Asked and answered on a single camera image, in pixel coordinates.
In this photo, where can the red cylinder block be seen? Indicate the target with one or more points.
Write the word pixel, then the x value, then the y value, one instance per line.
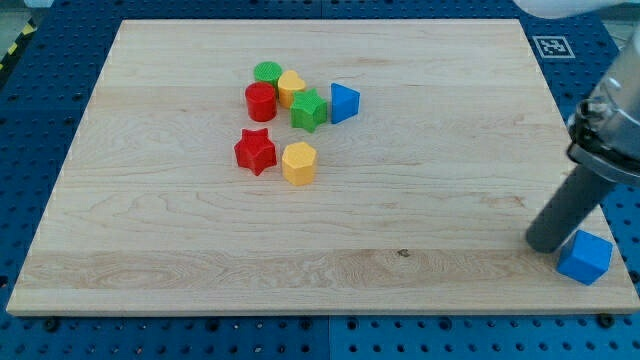
pixel 261 101

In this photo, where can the green cylinder block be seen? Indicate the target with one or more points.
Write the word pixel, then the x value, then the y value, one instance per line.
pixel 268 72

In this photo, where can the white fiducial marker tag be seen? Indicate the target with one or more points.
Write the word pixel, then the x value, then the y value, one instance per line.
pixel 553 47

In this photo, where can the light wooden board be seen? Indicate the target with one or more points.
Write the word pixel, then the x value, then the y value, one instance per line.
pixel 419 205

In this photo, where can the blue triangle block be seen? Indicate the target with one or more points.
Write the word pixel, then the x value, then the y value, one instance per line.
pixel 344 103

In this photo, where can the blue cube block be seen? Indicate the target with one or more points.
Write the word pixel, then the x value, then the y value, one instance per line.
pixel 585 258

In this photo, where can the green star block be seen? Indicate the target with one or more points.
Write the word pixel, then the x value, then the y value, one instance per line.
pixel 308 110

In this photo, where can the yellow hexagon block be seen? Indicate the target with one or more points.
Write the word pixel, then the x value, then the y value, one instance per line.
pixel 299 163

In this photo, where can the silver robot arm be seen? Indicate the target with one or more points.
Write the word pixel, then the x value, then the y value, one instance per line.
pixel 604 128

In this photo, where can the red star block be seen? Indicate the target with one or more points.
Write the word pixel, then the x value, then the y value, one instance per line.
pixel 255 151

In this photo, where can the yellow heart block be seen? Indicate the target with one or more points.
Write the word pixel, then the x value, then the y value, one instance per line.
pixel 288 84

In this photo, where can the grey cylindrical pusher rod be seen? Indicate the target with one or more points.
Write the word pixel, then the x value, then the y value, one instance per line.
pixel 574 200

